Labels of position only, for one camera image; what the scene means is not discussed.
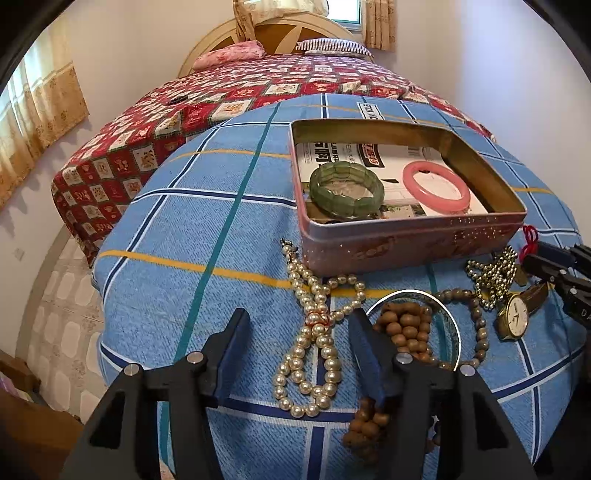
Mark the printed paper sheet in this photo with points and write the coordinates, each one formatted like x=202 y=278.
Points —
x=346 y=154

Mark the cardboard box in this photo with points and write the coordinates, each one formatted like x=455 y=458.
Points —
x=27 y=415

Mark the cream wooden headboard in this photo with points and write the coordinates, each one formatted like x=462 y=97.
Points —
x=286 y=27

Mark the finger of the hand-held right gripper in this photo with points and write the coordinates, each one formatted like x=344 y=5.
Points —
x=556 y=256
x=572 y=295

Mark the pink floral pillow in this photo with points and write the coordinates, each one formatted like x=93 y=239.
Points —
x=231 y=54

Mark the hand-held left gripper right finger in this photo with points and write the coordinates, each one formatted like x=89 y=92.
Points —
x=359 y=342

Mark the dark wooden bead strand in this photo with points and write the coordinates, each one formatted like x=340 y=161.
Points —
x=480 y=318

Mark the striped pillow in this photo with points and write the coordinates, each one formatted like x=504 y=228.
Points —
x=332 y=46

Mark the silver metal bangle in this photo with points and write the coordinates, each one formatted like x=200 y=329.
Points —
x=453 y=332

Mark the bed with red quilt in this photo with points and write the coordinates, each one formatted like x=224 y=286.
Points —
x=138 y=152

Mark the pink metal tin box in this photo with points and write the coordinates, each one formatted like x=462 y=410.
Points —
x=392 y=249

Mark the black remote control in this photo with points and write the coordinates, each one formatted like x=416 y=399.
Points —
x=178 y=99

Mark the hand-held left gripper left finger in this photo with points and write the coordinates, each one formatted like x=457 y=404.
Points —
x=238 y=334

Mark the pink bangle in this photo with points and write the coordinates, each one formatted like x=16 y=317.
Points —
x=411 y=189

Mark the blue plaid cloth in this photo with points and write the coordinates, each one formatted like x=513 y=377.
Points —
x=184 y=221

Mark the light brown wooden bead strand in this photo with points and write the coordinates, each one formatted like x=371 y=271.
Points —
x=406 y=323

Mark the wide beige floral curtain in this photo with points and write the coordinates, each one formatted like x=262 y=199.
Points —
x=37 y=115

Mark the window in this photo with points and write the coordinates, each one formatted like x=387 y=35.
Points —
x=346 y=10

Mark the narrow beige window curtain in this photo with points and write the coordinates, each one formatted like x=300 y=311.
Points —
x=379 y=23

